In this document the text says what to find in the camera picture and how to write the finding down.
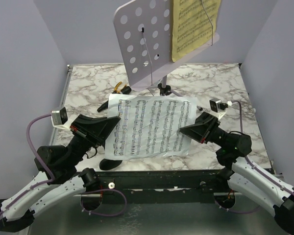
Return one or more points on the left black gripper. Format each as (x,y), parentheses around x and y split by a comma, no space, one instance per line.
(100,129)

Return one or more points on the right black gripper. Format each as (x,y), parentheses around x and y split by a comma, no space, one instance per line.
(209,129)

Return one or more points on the white sheet music page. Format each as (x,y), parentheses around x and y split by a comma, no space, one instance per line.
(149,127)

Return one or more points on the yellow sheet music page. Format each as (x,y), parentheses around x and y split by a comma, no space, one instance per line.
(194,25)

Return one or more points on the lilac perforated music stand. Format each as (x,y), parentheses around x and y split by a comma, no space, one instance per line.
(144,32)

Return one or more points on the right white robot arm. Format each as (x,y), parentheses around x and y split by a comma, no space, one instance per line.
(242,174)

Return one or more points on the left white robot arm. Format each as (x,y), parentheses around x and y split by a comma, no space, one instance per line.
(57,178)

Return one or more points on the black microphone desk stand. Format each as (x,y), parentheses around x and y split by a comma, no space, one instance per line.
(106,164)

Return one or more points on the black microphone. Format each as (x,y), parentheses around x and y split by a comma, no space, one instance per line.
(112,100)

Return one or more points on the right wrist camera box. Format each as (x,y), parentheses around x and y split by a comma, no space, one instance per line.
(218,108)

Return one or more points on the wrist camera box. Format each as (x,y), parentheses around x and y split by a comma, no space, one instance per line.
(59,118)
(218,108)

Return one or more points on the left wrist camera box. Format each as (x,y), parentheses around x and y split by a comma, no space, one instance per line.
(59,118)

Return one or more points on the yellow handled pliers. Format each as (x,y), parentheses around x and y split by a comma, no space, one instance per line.
(117,89)

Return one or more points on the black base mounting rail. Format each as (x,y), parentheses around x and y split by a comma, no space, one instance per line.
(160,187)

